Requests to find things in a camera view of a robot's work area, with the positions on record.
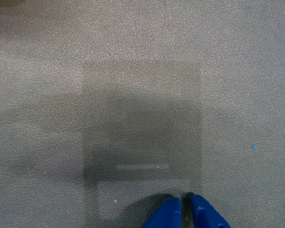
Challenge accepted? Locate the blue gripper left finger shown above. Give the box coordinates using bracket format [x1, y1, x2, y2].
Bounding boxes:
[142, 198, 182, 228]

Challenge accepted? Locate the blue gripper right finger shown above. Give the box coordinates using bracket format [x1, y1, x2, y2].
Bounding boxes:
[190, 194, 233, 228]

